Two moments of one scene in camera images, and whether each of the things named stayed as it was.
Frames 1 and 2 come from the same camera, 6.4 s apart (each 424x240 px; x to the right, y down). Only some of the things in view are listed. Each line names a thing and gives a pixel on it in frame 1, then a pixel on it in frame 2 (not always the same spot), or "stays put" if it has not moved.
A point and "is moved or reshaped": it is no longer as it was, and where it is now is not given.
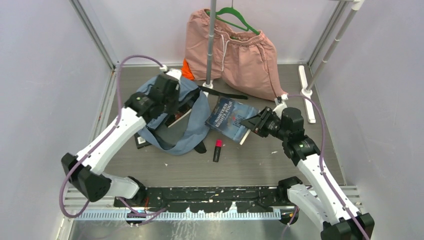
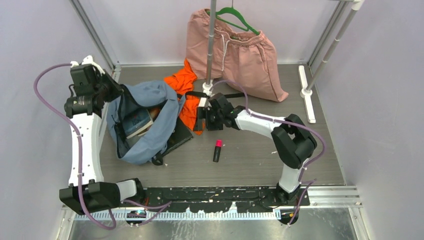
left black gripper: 177,95 -> 117,89
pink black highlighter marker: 217,152 stays put
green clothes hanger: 232,10 stays put
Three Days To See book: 177,115 is moved or reshaped
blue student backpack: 177,131 is moved or reshaped
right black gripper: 258,122 -> 202,113
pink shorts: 245,59 stays put
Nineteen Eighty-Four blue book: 225,118 is moved or reshaped
